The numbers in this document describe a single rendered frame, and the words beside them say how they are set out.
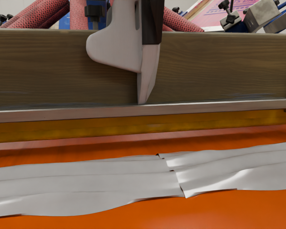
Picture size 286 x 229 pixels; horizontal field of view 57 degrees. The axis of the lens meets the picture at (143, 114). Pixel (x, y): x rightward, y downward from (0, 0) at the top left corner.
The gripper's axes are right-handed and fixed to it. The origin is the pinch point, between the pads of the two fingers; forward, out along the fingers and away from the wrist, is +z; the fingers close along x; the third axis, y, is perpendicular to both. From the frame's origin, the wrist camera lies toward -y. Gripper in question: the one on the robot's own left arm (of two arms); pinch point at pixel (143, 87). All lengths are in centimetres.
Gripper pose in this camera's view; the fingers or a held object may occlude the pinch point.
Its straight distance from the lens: 26.3
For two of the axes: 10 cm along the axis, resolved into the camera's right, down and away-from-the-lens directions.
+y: -9.8, 0.5, -2.1
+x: 2.2, 2.2, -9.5
